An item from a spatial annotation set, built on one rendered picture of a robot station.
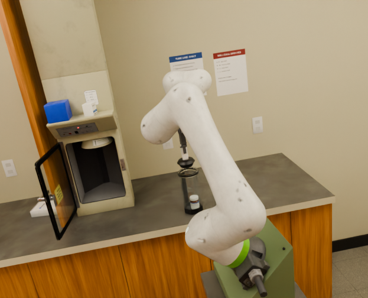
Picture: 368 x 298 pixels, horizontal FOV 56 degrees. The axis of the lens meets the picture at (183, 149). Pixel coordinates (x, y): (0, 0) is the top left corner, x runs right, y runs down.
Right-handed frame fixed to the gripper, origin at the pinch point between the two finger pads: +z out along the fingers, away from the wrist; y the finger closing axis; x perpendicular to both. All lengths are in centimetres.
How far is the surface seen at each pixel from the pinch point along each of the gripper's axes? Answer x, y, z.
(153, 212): -21.2, -5.0, 33.1
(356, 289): 105, -19, 127
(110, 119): -33.2, -6.8, -21.0
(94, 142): -45.7, -18.4, -7.2
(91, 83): -40, -16, -38
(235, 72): 45, -61, -26
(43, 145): -69, -8, -13
